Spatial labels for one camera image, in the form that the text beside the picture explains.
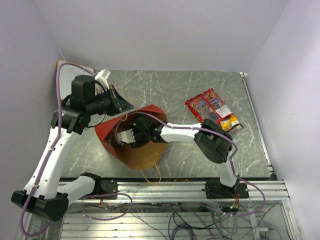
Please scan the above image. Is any large red snack bag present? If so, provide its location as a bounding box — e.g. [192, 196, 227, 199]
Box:
[185, 88, 233, 124]

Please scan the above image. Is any small whiteboard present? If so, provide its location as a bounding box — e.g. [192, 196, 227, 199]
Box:
[59, 62, 95, 100]

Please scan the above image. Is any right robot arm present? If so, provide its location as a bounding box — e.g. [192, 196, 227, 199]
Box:
[127, 112, 238, 198]

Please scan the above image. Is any red paper bag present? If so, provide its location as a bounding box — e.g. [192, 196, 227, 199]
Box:
[94, 104, 168, 185]

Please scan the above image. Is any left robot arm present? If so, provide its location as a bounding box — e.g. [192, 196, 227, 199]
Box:
[11, 75, 134, 222]

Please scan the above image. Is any aluminium frame rail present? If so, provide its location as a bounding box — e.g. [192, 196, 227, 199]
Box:
[57, 177, 291, 203]

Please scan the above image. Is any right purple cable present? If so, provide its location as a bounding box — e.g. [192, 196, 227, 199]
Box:
[114, 111, 267, 218]

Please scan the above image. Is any brown chocolate bar wrapper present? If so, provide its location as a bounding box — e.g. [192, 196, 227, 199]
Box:
[227, 122, 243, 133]

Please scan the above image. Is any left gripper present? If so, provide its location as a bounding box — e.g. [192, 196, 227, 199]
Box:
[86, 84, 135, 117]

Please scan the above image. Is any yellow candy packet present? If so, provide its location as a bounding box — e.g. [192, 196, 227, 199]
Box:
[219, 114, 239, 132]

